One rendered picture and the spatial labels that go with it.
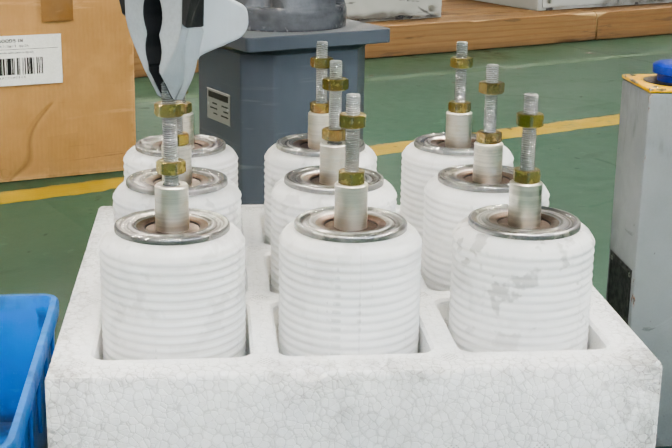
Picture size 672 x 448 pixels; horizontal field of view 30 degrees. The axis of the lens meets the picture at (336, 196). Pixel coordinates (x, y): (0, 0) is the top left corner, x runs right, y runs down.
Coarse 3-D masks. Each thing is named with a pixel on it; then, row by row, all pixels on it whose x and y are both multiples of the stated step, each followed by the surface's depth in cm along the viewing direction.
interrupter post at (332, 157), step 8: (320, 144) 94; (328, 144) 94; (344, 144) 94; (320, 152) 94; (328, 152) 93; (336, 152) 93; (344, 152) 94; (320, 160) 94; (328, 160) 94; (336, 160) 94; (344, 160) 94; (320, 168) 94; (328, 168) 94; (336, 168) 94; (320, 176) 95; (328, 176) 94; (336, 176) 94; (328, 184) 94
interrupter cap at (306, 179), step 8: (304, 168) 97; (312, 168) 98; (288, 176) 95; (296, 176) 95; (304, 176) 96; (312, 176) 96; (368, 176) 95; (376, 176) 96; (288, 184) 93; (296, 184) 93; (304, 184) 93; (312, 184) 93; (320, 184) 94; (368, 184) 93; (376, 184) 93; (312, 192) 92; (320, 192) 92; (328, 192) 91
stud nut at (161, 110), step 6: (156, 102) 80; (180, 102) 80; (156, 108) 80; (162, 108) 80; (168, 108) 80; (174, 108) 80; (180, 108) 80; (156, 114) 80; (162, 114) 80; (168, 114) 80; (174, 114) 80; (180, 114) 80
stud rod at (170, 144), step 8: (168, 96) 80; (168, 120) 80; (176, 120) 81; (168, 128) 80; (176, 128) 81; (168, 136) 80; (176, 136) 81; (168, 144) 81; (176, 144) 81; (168, 152) 81; (176, 152) 81; (168, 160) 81; (176, 160) 81; (168, 176) 81; (176, 176) 82; (168, 184) 81; (176, 184) 82
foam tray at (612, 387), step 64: (256, 256) 100; (64, 320) 86; (256, 320) 86; (448, 320) 92; (64, 384) 77; (128, 384) 77; (192, 384) 77; (256, 384) 78; (320, 384) 78; (384, 384) 79; (448, 384) 79; (512, 384) 79; (576, 384) 80; (640, 384) 80
